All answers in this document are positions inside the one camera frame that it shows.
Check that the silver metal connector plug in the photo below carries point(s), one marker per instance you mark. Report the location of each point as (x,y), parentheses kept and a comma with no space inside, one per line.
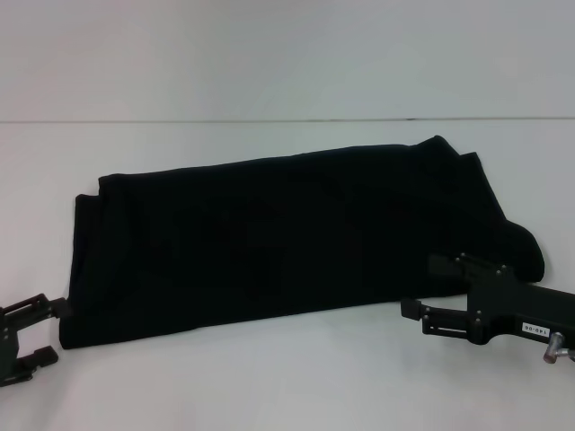
(553,348)

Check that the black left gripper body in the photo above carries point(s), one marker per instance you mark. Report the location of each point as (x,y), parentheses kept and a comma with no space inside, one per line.
(9,345)

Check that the black shirt with FREE print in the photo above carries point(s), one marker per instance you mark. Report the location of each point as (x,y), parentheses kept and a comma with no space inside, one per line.
(292,247)

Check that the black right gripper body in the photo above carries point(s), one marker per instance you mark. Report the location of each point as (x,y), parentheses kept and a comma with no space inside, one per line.
(525,310)

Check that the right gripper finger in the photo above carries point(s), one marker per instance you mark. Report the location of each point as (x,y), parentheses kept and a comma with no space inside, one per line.
(442,264)
(444,321)

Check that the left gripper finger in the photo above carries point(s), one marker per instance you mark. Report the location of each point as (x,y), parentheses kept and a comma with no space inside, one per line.
(42,357)
(36,307)

